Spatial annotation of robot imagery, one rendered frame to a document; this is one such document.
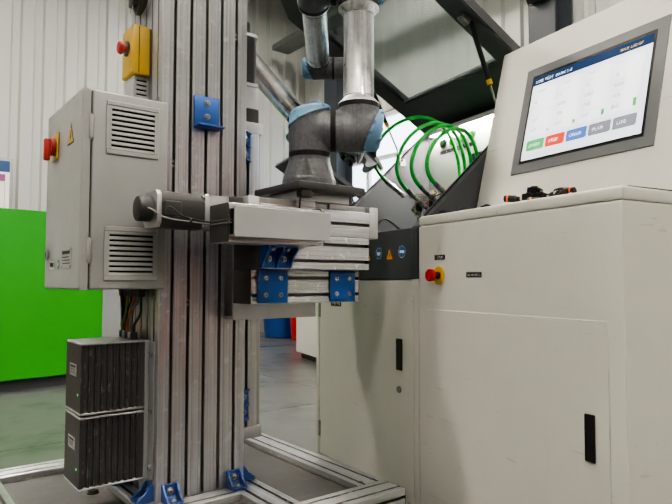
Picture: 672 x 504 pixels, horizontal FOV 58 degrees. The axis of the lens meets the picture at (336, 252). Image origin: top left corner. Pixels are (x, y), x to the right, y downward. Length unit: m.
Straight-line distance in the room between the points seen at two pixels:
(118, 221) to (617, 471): 1.22
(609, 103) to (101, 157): 1.29
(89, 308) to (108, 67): 4.54
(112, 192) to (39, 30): 7.36
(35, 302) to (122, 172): 3.43
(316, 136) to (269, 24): 8.71
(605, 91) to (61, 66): 7.62
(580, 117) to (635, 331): 0.69
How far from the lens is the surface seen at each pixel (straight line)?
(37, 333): 4.92
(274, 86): 2.16
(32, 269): 4.89
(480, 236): 1.64
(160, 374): 1.61
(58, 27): 8.90
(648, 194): 1.43
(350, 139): 1.66
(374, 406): 2.10
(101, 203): 1.51
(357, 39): 1.75
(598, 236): 1.39
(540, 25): 6.67
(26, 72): 8.58
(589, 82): 1.86
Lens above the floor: 0.78
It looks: 3 degrees up
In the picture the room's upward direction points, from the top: straight up
